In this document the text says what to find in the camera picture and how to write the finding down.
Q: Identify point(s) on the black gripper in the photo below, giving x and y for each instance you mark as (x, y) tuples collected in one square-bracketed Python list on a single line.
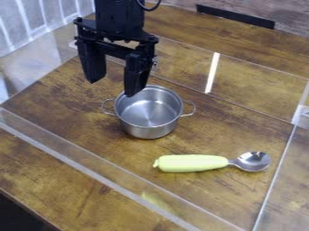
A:
[(115, 34)]

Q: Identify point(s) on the clear acrylic triangular stand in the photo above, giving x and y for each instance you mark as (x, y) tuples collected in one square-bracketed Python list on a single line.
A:
[(72, 44)]

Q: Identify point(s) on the stainless steel pot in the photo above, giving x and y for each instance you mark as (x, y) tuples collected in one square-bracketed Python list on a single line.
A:
[(148, 114)]

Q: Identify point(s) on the black strip on table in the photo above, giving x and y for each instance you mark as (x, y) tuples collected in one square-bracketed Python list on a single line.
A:
[(243, 18)]

